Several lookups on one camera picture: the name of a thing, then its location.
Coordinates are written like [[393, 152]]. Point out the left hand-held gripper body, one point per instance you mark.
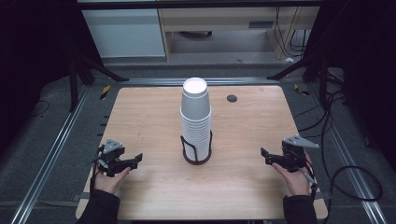
[[110, 157]]

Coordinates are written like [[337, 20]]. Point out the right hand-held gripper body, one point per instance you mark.
[[292, 155]]

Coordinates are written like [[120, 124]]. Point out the stack of white paper cups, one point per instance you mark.
[[196, 137]]

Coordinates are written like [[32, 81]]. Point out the person's left hand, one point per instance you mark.
[[107, 183]]

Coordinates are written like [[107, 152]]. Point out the person's right hand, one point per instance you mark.
[[297, 182]]

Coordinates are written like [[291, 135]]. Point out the round black table grommet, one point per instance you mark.
[[232, 98]]

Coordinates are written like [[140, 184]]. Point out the yellow black tape strip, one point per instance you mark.
[[301, 90], [105, 92]]

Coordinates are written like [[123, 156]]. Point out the black metal stand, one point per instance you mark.
[[73, 84], [323, 77]]

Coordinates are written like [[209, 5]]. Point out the white cabinet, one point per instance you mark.
[[124, 34]]

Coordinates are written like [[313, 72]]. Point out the grey table edge bracket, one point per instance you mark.
[[325, 196], [77, 197]]

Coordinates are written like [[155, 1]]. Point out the aluminium floor rail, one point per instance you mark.
[[49, 155], [155, 81], [345, 155]]

